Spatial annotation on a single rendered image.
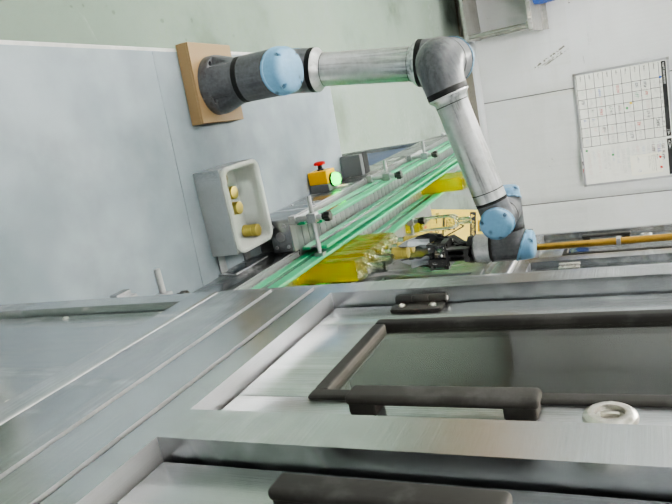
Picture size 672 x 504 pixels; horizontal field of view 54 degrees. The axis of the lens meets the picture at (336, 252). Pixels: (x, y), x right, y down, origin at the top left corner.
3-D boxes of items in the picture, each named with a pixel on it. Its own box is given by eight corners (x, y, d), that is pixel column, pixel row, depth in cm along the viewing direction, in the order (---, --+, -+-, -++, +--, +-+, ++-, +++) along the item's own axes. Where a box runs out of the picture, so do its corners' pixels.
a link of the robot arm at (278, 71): (229, 55, 162) (277, 43, 157) (256, 53, 174) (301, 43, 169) (240, 104, 165) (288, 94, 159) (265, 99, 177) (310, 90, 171)
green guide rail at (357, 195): (297, 225, 186) (322, 222, 182) (296, 222, 186) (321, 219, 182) (452, 139, 338) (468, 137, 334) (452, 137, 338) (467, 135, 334)
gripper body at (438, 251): (422, 244, 173) (468, 240, 168) (431, 235, 181) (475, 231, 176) (427, 272, 175) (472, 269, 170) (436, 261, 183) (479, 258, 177)
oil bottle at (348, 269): (297, 285, 184) (367, 281, 175) (293, 266, 183) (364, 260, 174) (306, 279, 189) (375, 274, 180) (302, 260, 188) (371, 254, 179)
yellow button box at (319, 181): (310, 194, 223) (329, 191, 220) (305, 172, 221) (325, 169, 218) (318, 189, 229) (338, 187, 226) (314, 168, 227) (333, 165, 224)
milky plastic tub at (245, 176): (214, 257, 172) (241, 255, 168) (193, 172, 167) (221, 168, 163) (248, 239, 187) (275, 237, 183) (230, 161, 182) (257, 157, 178)
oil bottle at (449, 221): (405, 233, 266) (469, 227, 255) (404, 220, 266) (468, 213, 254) (410, 231, 271) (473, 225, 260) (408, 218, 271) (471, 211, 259)
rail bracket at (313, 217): (296, 259, 184) (336, 255, 178) (283, 200, 180) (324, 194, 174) (301, 255, 186) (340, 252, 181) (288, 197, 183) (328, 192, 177)
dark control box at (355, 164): (342, 178, 247) (362, 175, 243) (338, 157, 245) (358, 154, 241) (350, 174, 254) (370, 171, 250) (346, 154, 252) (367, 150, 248)
